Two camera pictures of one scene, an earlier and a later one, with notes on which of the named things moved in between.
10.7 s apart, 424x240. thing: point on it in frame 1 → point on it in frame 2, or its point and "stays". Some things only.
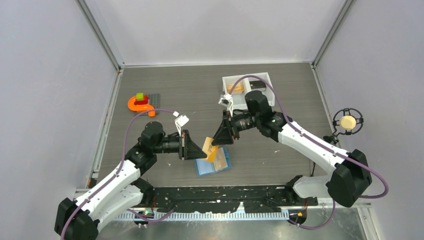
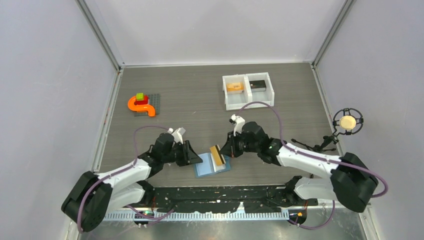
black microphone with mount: x=349 y=121 stays
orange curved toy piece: x=140 y=108 stays
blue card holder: x=204 y=167 stays
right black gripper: x=224 y=135 → x=230 y=148
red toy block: x=140 y=102 stays
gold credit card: x=209 y=149 → x=216 y=151
